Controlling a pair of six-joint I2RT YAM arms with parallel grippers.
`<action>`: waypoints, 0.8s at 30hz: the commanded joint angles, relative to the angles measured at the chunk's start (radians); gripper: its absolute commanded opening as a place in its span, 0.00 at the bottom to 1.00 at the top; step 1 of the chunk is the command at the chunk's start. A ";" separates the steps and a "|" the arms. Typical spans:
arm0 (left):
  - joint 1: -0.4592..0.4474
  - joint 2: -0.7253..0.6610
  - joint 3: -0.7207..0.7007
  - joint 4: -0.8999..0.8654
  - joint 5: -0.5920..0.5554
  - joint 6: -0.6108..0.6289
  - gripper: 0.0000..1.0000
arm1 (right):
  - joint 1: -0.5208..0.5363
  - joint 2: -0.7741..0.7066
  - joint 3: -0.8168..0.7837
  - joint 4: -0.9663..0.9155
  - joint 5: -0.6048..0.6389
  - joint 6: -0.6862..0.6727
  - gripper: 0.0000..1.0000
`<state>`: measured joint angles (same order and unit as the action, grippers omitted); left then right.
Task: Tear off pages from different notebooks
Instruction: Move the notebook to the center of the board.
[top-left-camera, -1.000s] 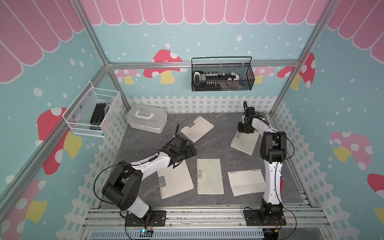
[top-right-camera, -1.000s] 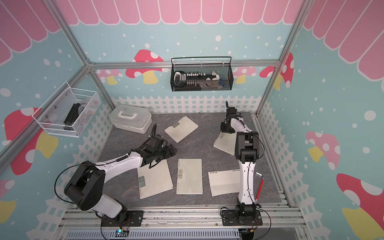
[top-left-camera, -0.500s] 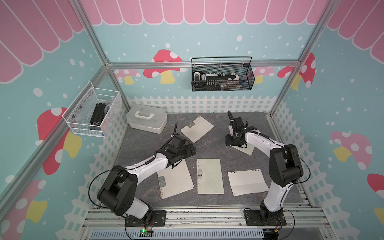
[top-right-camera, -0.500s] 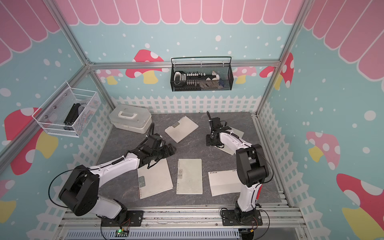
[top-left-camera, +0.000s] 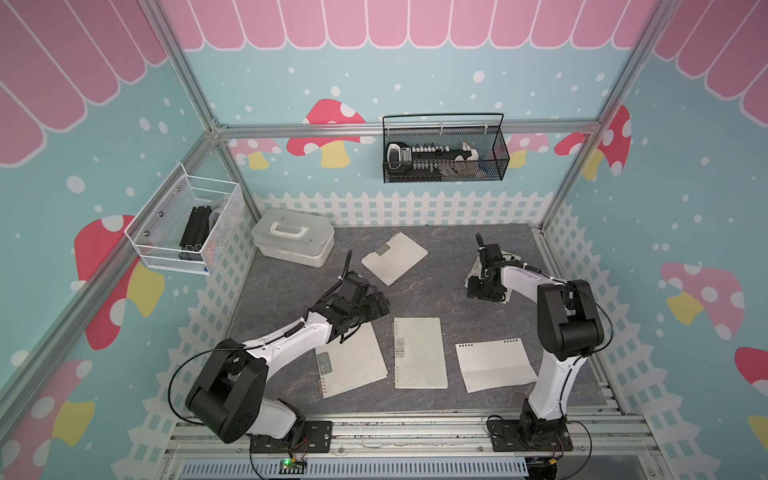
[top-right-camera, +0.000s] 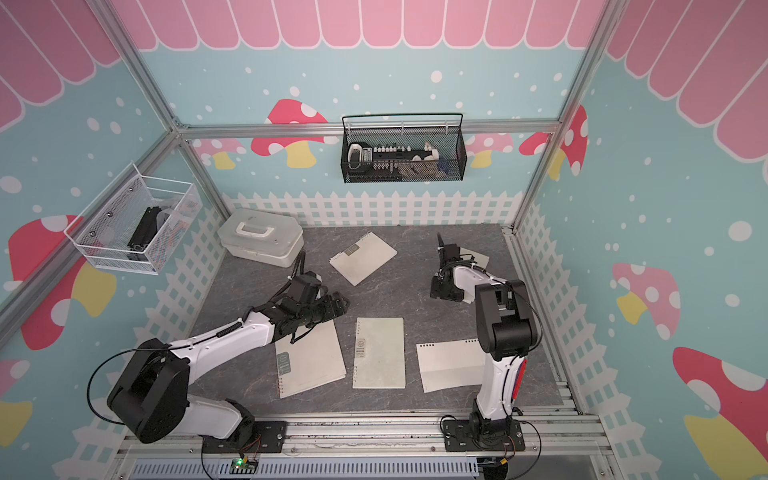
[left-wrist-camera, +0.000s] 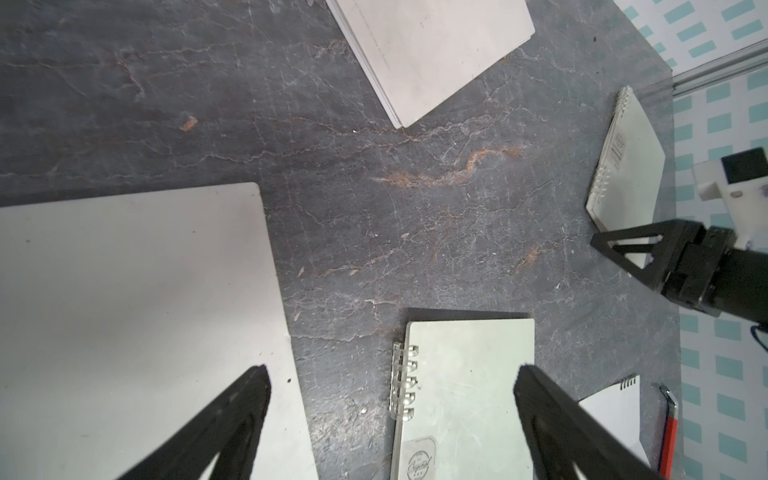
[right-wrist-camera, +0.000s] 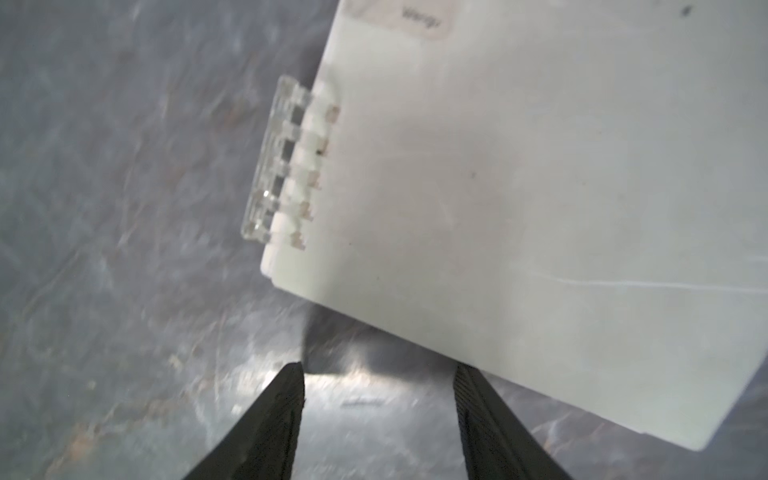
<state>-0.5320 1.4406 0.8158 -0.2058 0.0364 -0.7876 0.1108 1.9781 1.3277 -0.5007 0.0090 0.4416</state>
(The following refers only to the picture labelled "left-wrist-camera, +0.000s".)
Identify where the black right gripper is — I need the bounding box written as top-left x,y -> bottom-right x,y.
590,219 -> 767,327

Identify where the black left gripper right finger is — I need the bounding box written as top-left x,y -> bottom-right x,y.
513,365 -> 662,479

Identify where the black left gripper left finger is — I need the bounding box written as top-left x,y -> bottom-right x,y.
122,365 -> 271,479

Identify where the cream spiral notebook with label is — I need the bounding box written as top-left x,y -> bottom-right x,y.
586,86 -> 665,232

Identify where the small green spiral notebook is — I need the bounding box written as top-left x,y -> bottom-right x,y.
390,318 -> 535,479

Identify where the large cream spiral notebook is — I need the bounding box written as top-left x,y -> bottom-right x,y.
1,183 -> 317,479

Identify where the white spiral notebook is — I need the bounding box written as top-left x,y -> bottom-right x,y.
327,0 -> 535,129

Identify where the red handled tool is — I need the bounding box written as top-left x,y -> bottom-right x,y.
658,384 -> 679,479

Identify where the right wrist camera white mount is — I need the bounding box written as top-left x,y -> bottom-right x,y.
693,147 -> 767,250

